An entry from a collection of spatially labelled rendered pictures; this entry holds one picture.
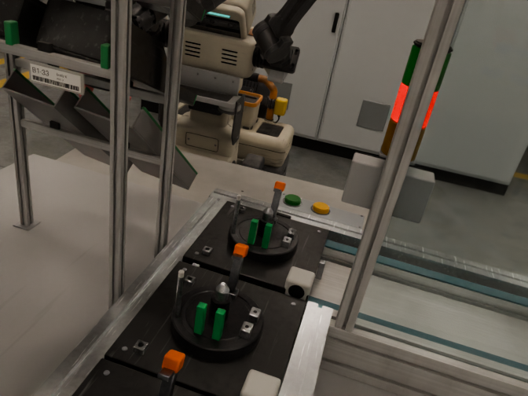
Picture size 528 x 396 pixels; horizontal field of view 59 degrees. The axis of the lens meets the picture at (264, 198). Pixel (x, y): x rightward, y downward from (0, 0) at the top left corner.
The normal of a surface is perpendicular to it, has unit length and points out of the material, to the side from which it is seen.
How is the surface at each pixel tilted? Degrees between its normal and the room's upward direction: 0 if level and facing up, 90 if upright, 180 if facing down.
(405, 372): 90
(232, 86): 90
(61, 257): 0
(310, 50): 90
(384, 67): 90
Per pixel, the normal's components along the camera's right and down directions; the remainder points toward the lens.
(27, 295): 0.16, -0.87
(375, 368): -0.27, 0.42
